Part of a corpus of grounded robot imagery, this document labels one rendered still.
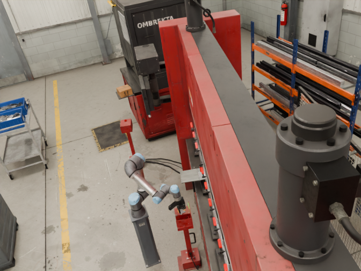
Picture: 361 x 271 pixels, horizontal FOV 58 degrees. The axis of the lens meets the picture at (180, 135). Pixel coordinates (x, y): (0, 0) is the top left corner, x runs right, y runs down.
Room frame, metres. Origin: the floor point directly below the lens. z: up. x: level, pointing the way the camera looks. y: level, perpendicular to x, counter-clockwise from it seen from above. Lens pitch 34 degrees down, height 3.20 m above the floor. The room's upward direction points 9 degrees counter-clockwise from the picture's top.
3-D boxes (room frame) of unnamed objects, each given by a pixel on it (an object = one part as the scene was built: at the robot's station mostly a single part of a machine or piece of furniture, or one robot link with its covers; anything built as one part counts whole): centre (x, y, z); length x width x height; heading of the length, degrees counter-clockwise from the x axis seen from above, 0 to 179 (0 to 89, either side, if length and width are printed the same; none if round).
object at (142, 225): (2.37, 0.55, 0.39); 0.18 x 0.18 x 0.77; 15
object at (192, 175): (2.56, -0.07, 1.00); 0.26 x 0.18 x 0.01; 91
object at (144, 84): (3.75, 0.34, 1.42); 0.45 x 0.12 x 0.36; 6
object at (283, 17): (7.76, -2.87, 1.04); 0.18 x 0.17 x 0.56; 15
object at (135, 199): (2.38, 0.55, 0.94); 0.13 x 0.12 x 0.14; 142
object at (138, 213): (2.37, 0.55, 0.82); 0.15 x 0.15 x 0.10
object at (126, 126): (4.20, 0.78, 0.41); 0.25 x 0.20 x 0.83; 91
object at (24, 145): (4.78, 2.69, 0.47); 0.90 x 0.66 x 0.95; 15
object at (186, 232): (2.25, 0.10, 0.39); 0.05 x 0.05 x 0.54; 2
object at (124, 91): (4.80, 0.78, 1.04); 0.30 x 0.26 x 0.12; 15
